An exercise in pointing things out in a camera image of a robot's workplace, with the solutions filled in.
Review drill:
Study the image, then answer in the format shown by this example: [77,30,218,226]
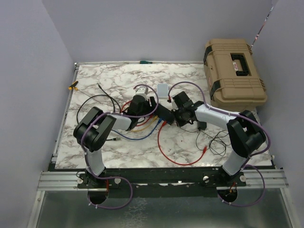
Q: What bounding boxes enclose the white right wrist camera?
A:
[167,95,180,112]

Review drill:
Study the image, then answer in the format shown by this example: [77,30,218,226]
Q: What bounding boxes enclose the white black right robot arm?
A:
[168,92,266,186]

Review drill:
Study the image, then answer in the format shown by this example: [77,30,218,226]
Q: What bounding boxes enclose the tan plastic tool case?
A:
[203,38,267,112]

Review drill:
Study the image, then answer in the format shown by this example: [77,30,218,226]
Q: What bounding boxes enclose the black ethernet cable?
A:
[76,83,122,142]

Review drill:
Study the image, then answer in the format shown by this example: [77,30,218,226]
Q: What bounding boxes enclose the red ethernet cable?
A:
[121,101,155,126]
[157,121,207,166]

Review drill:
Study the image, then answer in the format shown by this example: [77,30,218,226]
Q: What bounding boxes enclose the black power adapter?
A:
[197,121,207,131]

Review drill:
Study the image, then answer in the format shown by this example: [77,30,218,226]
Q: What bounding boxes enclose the blue ethernet cable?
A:
[114,120,162,141]

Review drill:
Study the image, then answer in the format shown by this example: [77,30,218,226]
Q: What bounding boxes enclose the aluminium frame rail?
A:
[26,63,83,228]

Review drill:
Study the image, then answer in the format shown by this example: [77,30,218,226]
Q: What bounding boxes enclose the white small router box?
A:
[157,83,169,99]

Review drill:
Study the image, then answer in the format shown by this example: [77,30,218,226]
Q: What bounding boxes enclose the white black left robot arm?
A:
[73,95,159,188]

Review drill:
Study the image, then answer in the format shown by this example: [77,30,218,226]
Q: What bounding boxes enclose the yellow black screwdriver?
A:
[68,81,93,97]

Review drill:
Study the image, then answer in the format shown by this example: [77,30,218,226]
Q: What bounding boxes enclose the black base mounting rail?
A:
[47,166,252,199]

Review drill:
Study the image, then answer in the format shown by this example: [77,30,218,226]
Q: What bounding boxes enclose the thin black adapter cord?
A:
[180,125,232,157]

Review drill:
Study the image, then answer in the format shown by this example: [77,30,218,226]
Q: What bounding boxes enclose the green screwdriver at wall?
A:
[139,60,153,64]

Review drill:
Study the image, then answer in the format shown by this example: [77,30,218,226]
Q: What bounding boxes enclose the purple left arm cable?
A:
[80,84,159,210]

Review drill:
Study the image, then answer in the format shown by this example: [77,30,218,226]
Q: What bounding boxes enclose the black network switch box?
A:
[154,104,175,125]

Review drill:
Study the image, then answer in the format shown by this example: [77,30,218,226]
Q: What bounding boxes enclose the yellow ethernet cable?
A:
[130,115,159,133]

